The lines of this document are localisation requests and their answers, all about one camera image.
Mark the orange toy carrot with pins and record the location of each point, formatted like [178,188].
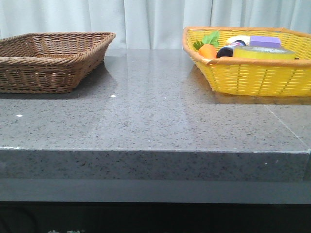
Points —
[208,45]

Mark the white curtain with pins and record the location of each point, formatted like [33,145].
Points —
[148,24]

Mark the yellow tape roll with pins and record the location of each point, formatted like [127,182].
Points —
[250,52]

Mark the brown wicker basket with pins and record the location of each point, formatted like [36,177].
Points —
[48,63]

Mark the yellow wicker basket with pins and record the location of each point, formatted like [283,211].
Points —
[239,76]

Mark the purple rectangular block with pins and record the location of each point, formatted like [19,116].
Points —
[264,41]

